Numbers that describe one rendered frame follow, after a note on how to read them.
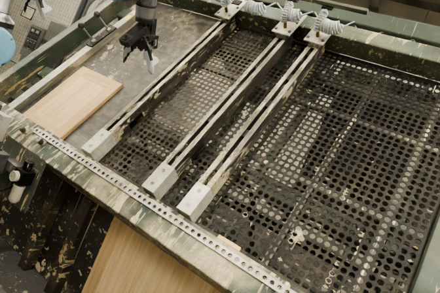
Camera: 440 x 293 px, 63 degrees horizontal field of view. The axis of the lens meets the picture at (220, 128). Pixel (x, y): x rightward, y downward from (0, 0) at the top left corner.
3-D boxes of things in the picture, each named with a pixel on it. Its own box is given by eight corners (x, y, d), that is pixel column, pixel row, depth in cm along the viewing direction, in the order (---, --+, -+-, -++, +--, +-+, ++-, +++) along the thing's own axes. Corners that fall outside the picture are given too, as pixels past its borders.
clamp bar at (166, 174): (143, 192, 140) (122, 157, 121) (289, 27, 195) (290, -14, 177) (162, 205, 135) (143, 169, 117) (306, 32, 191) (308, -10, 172)
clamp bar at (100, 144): (84, 155, 156) (58, 119, 138) (235, 13, 211) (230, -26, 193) (99, 165, 151) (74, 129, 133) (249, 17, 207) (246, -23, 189)
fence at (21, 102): (12, 110, 182) (7, 104, 179) (138, 13, 227) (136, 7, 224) (17, 114, 180) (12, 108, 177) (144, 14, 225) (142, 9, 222)
